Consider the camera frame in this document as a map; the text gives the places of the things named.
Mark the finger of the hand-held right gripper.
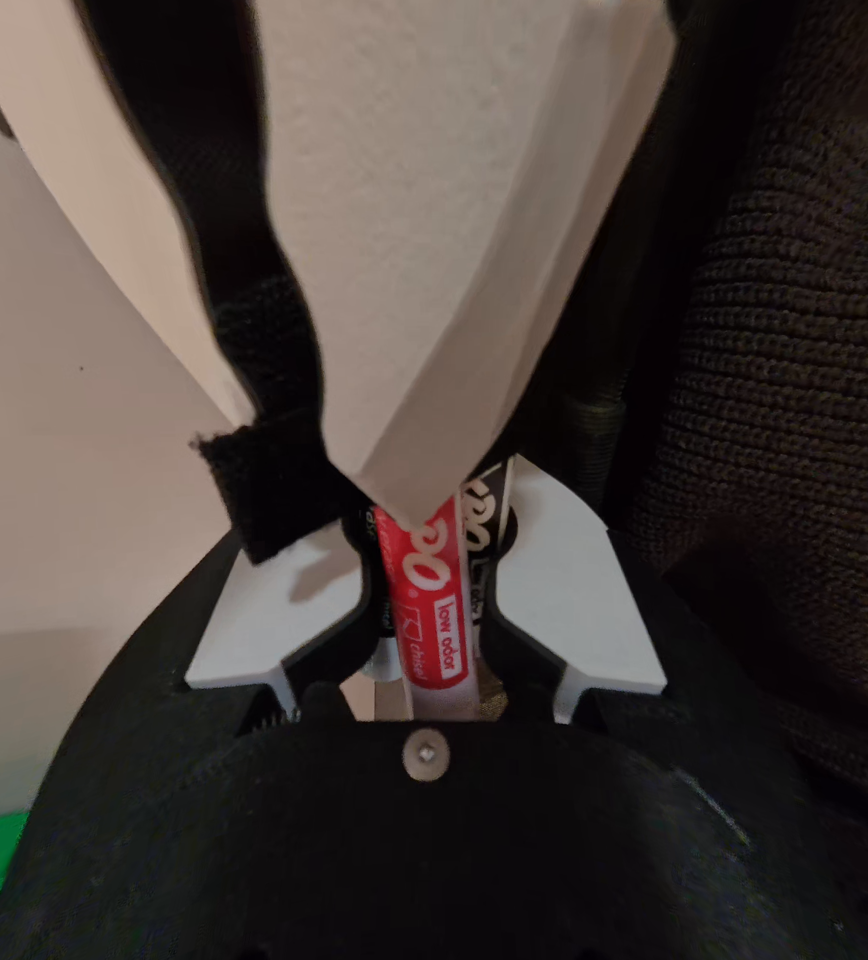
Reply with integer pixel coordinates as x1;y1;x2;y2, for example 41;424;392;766
0;0;258;427
242;0;676;528

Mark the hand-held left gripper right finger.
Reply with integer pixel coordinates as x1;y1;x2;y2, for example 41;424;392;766
479;453;667;725

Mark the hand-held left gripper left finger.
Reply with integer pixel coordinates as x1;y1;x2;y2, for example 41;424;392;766
185;521;376;721

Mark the black dry erase marker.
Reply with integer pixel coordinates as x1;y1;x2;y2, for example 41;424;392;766
359;502;406;685
460;457;519;624

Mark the red dry erase marker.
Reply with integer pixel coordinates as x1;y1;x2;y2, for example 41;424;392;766
372;491;481;723

